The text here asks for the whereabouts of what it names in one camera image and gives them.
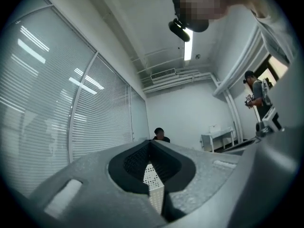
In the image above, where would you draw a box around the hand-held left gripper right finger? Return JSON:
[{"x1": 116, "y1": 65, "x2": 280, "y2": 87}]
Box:
[{"x1": 149, "y1": 140, "x2": 241, "y2": 224}]

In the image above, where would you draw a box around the long ceiling light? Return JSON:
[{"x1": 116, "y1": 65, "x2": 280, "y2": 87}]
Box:
[{"x1": 183, "y1": 29, "x2": 194, "y2": 62}]

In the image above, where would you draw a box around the white side table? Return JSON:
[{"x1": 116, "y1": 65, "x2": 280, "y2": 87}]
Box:
[{"x1": 200, "y1": 126, "x2": 236, "y2": 153}]

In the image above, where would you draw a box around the white ceiling duct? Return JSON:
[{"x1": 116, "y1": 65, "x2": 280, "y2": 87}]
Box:
[{"x1": 212, "y1": 24, "x2": 266, "y2": 97}]

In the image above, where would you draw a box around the person's head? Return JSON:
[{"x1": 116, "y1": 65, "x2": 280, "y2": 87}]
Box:
[{"x1": 171, "y1": 0, "x2": 254, "y2": 33}]

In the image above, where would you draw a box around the person's white t-shirt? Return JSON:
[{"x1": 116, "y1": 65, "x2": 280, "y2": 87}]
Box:
[{"x1": 250, "y1": 7, "x2": 299, "y2": 67}]

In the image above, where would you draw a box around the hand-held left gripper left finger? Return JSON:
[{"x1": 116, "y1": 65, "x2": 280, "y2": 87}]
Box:
[{"x1": 28, "y1": 139, "x2": 167, "y2": 228}]

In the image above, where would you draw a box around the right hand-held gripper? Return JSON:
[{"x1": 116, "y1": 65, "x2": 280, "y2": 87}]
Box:
[{"x1": 220, "y1": 62, "x2": 304, "y2": 228}]

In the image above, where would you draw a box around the black head camera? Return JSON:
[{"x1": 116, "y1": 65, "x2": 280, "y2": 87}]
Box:
[{"x1": 168, "y1": 18, "x2": 192, "y2": 43}]

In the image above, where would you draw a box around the white plastic basket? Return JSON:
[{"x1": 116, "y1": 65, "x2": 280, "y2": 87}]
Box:
[{"x1": 142, "y1": 163, "x2": 166, "y2": 216}]

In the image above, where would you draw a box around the white air conditioner vent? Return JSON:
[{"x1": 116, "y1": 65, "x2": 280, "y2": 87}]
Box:
[{"x1": 150, "y1": 67, "x2": 178, "y2": 82}]

